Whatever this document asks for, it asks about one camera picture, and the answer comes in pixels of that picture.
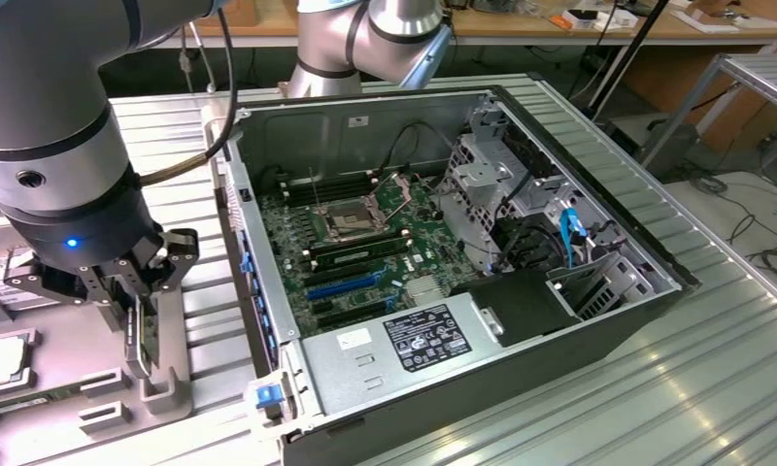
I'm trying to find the CPU socket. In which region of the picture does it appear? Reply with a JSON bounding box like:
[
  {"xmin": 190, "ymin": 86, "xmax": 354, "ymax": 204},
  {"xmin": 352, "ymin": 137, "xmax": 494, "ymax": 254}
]
[{"xmin": 318, "ymin": 200, "xmax": 390, "ymax": 243}]

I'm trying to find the long black expansion slot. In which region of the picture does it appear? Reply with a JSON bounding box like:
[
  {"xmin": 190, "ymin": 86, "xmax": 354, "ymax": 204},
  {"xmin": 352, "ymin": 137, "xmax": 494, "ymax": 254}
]
[{"xmin": 301, "ymin": 264, "xmax": 390, "ymax": 291}]

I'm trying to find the black slanted pole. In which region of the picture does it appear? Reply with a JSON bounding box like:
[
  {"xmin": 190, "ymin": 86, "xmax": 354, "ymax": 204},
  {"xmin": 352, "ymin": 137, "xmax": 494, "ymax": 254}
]
[{"xmin": 584, "ymin": 0, "xmax": 672, "ymax": 120}]

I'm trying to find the green loose RAM stick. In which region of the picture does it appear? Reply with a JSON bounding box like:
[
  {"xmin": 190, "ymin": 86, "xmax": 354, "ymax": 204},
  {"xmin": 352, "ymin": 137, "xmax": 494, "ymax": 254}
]
[{"xmin": 0, "ymin": 382, "xmax": 93, "ymax": 417}]

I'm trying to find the white flat tray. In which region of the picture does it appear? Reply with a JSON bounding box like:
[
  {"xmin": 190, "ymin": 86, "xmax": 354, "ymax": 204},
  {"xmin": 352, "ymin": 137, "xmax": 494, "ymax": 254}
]
[{"xmin": 668, "ymin": 6, "xmax": 744, "ymax": 35}]

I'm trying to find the thin locking lever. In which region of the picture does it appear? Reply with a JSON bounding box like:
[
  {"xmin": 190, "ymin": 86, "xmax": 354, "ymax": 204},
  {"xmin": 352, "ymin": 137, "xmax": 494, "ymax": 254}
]
[{"xmin": 307, "ymin": 166, "xmax": 325, "ymax": 217}]

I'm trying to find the short black expansion slot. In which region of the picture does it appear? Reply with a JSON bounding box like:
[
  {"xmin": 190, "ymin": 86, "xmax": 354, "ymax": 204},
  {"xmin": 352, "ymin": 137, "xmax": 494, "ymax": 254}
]
[{"xmin": 314, "ymin": 299, "xmax": 394, "ymax": 332}]

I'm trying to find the silver drive cage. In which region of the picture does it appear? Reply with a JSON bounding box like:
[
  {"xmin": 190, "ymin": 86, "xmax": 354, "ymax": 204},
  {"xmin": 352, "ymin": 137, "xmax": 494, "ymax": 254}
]
[{"xmin": 441, "ymin": 132, "xmax": 560, "ymax": 254}]

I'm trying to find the grey parts rack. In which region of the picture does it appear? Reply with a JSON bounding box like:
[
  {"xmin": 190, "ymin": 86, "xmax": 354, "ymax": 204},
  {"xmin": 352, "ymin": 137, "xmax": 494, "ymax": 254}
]
[{"xmin": 0, "ymin": 271, "xmax": 199, "ymax": 466}]

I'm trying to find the black equipment box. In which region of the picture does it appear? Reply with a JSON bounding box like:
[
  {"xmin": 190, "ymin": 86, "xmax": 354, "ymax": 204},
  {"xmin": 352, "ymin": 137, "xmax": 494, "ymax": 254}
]
[{"xmin": 604, "ymin": 116, "xmax": 702, "ymax": 172}]

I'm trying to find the metal socket cover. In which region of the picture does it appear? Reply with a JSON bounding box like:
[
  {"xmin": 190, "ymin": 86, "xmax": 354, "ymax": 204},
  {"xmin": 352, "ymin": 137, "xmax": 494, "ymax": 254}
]
[{"xmin": 364, "ymin": 171, "xmax": 424, "ymax": 220}]

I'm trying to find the black plastic shroud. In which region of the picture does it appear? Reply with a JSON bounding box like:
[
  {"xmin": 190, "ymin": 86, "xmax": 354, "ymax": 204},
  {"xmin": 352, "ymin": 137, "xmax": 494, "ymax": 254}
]
[{"xmin": 452, "ymin": 269, "xmax": 582, "ymax": 349}]

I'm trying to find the black looped wire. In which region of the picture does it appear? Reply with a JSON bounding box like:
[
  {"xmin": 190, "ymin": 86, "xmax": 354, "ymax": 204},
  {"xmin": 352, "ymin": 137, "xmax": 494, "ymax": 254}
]
[{"xmin": 386, "ymin": 121, "xmax": 460, "ymax": 172}]

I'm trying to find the wooden workbench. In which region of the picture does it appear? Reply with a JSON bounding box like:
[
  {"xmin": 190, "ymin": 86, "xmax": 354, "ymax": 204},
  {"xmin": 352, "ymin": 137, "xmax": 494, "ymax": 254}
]
[{"xmin": 102, "ymin": 0, "xmax": 777, "ymax": 106}]

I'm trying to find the silver perforated disk bay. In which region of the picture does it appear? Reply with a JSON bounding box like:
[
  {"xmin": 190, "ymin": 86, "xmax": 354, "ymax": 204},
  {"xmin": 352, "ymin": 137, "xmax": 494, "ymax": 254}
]
[{"xmin": 545, "ymin": 250, "xmax": 662, "ymax": 322}]

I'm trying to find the grey power supply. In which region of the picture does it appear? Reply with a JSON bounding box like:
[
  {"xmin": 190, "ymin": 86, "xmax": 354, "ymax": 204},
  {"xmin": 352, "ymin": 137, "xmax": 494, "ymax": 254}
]
[{"xmin": 298, "ymin": 290, "xmax": 508, "ymax": 416}]

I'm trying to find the open black PC case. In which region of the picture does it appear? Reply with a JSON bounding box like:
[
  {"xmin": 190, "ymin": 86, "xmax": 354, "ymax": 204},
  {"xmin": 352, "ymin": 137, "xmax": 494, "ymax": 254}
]
[{"xmin": 203, "ymin": 84, "xmax": 701, "ymax": 466}]

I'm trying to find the black RAM slot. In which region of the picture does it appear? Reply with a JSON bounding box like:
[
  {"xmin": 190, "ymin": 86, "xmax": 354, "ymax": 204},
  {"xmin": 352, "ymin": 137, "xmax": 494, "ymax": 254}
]
[
  {"xmin": 281, "ymin": 172, "xmax": 376, "ymax": 196},
  {"xmin": 286, "ymin": 181, "xmax": 380, "ymax": 207}
]

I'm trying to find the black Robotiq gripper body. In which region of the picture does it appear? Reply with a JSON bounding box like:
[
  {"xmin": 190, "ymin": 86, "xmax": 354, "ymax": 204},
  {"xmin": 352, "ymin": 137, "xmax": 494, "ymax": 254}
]
[{"xmin": 0, "ymin": 185, "xmax": 163, "ymax": 303}]

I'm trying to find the green motherboard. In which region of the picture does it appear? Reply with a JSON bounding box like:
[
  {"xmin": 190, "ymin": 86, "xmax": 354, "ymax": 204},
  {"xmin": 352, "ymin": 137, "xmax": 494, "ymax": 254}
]
[{"xmin": 257, "ymin": 169, "xmax": 486, "ymax": 337}]

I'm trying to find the aluminium frame table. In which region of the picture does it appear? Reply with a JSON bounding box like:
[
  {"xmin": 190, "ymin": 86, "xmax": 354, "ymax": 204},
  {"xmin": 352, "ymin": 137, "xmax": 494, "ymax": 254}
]
[{"xmin": 637, "ymin": 51, "xmax": 777, "ymax": 172}]

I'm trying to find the installed RAM stick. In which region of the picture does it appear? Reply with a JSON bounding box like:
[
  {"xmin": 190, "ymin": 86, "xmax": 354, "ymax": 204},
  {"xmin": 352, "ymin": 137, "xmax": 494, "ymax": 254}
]
[{"xmin": 307, "ymin": 240, "xmax": 414, "ymax": 272}]

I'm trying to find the blue expansion slot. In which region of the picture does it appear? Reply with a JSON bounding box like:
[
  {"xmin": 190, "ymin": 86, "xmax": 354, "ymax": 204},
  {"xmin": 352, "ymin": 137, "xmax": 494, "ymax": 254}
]
[{"xmin": 303, "ymin": 276, "xmax": 382, "ymax": 301}]

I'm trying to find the blue data wire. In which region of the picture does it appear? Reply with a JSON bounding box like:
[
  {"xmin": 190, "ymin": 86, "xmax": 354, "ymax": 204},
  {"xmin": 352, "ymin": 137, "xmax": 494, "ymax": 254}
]
[{"xmin": 557, "ymin": 208, "xmax": 588, "ymax": 269}]

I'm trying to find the black and white box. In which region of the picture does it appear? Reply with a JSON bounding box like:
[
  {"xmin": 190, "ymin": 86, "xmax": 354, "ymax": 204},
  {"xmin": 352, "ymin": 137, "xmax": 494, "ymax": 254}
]
[{"xmin": 566, "ymin": 8, "xmax": 640, "ymax": 31}]

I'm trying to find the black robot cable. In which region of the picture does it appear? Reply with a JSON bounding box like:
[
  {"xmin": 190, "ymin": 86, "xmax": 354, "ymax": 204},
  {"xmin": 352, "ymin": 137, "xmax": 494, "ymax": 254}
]
[{"xmin": 138, "ymin": 7, "xmax": 242, "ymax": 186}]

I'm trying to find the silver chipset heatsink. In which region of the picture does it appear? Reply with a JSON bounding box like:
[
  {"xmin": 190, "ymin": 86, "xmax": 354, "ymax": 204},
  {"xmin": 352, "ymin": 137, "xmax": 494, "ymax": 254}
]
[{"xmin": 402, "ymin": 277, "xmax": 449, "ymax": 300}]

